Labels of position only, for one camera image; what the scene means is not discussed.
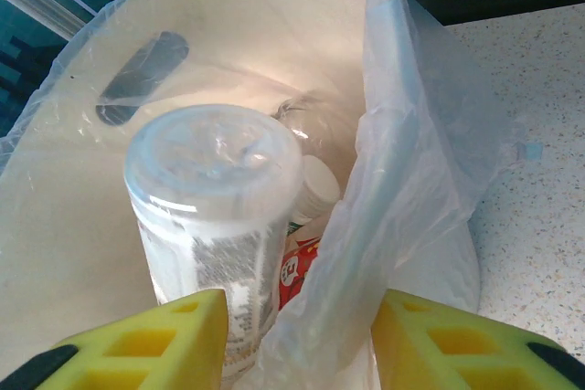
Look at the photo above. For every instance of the clear plastic bin liner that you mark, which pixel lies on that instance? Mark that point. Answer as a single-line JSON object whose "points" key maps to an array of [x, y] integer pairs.
{"points": [[397, 134]]}

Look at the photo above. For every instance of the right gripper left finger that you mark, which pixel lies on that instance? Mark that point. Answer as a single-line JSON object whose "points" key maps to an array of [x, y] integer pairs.
{"points": [[137, 353]]}

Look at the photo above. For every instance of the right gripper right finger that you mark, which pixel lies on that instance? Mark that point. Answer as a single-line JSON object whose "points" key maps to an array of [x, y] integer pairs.
{"points": [[457, 353]]}

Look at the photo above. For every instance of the small clear green label bottle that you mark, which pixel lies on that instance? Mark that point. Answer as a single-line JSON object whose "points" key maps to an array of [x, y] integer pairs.
{"points": [[320, 184]]}

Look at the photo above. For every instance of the small blue plastic scrap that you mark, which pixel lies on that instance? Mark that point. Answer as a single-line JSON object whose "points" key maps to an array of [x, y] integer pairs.
{"points": [[532, 151]]}

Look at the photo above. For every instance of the red cartoon label bottle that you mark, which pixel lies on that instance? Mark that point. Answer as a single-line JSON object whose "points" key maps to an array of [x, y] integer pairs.
{"points": [[297, 271]]}

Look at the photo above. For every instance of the large clear grey label bottle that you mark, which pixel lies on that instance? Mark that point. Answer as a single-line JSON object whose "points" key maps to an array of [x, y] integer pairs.
{"points": [[205, 207]]}

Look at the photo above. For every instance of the small clear red label bottle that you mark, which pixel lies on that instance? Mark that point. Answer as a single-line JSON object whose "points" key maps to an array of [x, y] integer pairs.
{"points": [[320, 129]]}

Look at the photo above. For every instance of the beige ribbed waste bin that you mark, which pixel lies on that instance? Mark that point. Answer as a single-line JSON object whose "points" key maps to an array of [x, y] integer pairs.
{"points": [[68, 225]]}

